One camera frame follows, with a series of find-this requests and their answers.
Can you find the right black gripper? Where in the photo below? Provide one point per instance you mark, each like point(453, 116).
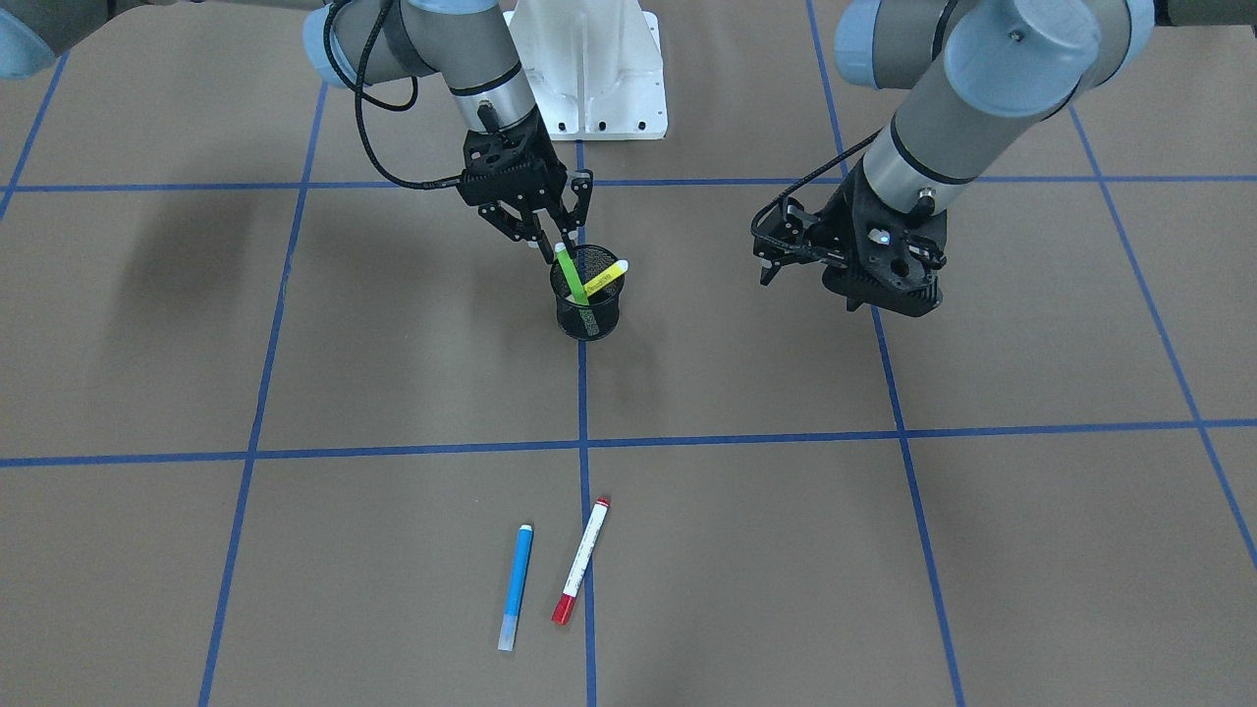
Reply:
point(543, 192)

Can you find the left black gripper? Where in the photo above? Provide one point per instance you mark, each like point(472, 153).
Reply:
point(842, 228)

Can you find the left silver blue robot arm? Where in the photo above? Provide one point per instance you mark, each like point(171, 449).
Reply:
point(976, 75)

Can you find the black mesh pen cup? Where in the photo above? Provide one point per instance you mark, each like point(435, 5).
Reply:
point(600, 318)

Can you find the blue marker pen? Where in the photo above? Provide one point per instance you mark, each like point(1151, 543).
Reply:
point(518, 573)

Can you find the brown paper table cover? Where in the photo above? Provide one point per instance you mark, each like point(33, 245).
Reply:
point(270, 426)

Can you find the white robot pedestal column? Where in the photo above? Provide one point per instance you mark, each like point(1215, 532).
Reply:
point(596, 68)

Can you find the yellow highlighter pen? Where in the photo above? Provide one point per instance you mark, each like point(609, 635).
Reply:
point(606, 277)

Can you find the red marker pen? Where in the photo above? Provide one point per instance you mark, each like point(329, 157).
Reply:
point(564, 607)

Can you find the green marker pen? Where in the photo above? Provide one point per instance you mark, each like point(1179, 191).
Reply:
point(570, 275)

